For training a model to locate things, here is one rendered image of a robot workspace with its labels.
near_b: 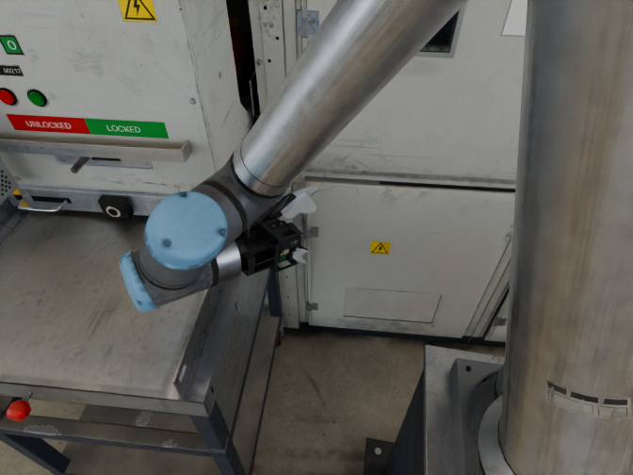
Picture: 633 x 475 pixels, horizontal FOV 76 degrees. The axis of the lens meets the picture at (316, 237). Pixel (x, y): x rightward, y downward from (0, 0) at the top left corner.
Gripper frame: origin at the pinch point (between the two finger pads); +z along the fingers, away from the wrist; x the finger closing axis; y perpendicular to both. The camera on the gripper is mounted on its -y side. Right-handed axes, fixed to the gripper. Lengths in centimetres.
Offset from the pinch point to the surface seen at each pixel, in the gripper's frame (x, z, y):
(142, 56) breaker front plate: 25.0, -22.4, -23.9
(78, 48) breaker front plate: 24, -30, -32
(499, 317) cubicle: -54, 84, 22
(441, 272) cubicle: -36, 60, 5
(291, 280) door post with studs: -55, 30, -34
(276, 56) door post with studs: 23.6, 10.1, -30.1
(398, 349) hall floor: -81, 63, 0
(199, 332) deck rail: -12.5, -27.3, 5.2
